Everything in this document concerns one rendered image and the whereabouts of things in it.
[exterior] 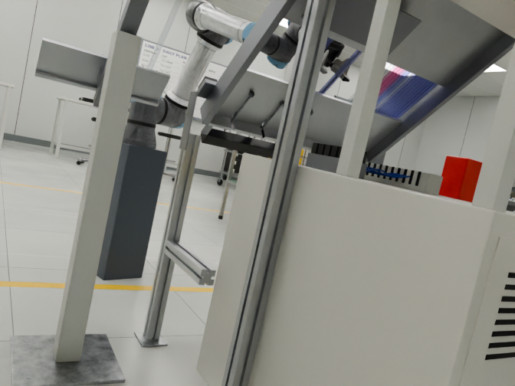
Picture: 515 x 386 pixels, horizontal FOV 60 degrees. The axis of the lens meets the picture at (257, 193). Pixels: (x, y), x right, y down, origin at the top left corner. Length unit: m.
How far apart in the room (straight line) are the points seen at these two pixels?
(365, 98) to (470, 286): 0.36
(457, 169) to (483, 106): 9.65
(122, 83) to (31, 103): 6.75
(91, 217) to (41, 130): 6.76
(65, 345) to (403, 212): 0.90
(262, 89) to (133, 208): 0.81
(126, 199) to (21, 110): 6.10
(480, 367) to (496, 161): 0.27
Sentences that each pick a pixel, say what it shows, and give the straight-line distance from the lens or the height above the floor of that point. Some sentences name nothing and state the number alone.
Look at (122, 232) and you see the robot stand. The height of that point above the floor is 0.20.
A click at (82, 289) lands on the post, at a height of 0.20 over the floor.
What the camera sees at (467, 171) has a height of 0.73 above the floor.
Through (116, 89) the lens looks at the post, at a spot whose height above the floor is 0.70.
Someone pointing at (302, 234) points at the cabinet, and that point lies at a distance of 0.85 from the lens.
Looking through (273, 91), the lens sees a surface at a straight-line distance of 1.34.
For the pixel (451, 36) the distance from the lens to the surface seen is 1.43.
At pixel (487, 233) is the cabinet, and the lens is 0.61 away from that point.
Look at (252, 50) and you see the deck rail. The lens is 1.17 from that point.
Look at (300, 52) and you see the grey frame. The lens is 0.91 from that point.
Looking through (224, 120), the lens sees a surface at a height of 0.70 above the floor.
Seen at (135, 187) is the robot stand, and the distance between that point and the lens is 1.86.
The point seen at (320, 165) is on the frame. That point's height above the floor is 0.63.
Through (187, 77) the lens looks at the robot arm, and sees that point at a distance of 1.92.
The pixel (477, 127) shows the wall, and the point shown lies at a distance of 11.43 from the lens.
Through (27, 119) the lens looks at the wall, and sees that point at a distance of 7.88.
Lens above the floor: 0.63
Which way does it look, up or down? 5 degrees down
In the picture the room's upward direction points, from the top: 13 degrees clockwise
